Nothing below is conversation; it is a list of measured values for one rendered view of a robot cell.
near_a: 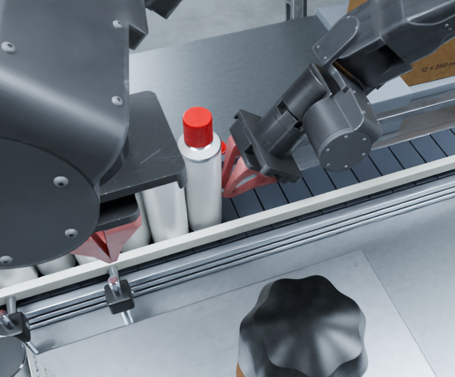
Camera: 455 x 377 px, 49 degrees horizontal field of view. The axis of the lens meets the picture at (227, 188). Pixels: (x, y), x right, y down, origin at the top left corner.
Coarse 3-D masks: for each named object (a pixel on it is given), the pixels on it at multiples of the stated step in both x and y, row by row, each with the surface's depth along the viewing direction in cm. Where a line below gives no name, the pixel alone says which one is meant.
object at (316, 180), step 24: (408, 144) 80; (432, 144) 80; (312, 168) 77; (360, 168) 77; (384, 168) 77; (408, 168) 77; (264, 192) 74; (288, 192) 74; (312, 192) 74; (384, 192) 74; (240, 216) 71; (312, 216) 72; (216, 240) 69; (144, 264) 67; (72, 288) 65
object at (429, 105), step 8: (440, 96) 74; (448, 96) 74; (416, 104) 73; (424, 104) 73; (432, 104) 73; (440, 104) 74; (448, 104) 75; (384, 112) 72; (392, 112) 72; (400, 112) 72; (408, 112) 73; (416, 112) 73; (424, 112) 74; (384, 120) 72; (392, 120) 73; (304, 144) 70; (224, 160) 67
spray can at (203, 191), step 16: (192, 112) 55; (208, 112) 55; (192, 128) 54; (208, 128) 55; (192, 144) 56; (208, 144) 57; (192, 160) 57; (208, 160) 57; (192, 176) 59; (208, 176) 59; (192, 192) 62; (208, 192) 62; (192, 208) 65; (208, 208) 65; (192, 224) 68; (208, 224) 68
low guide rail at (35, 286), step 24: (432, 168) 72; (336, 192) 70; (360, 192) 70; (264, 216) 67; (288, 216) 69; (168, 240) 65; (192, 240) 65; (96, 264) 63; (120, 264) 64; (24, 288) 61; (48, 288) 62
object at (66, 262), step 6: (60, 258) 63; (66, 258) 64; (72, 258) 65; (42, 264) 62; (48, 264) 62; (54, 264) 63; (60, 264) 63; (66, 264) 64; (72, 264) 65; (42, 270) 64; (48, 270) 64; (54, 270) 64; (60, 270) 64
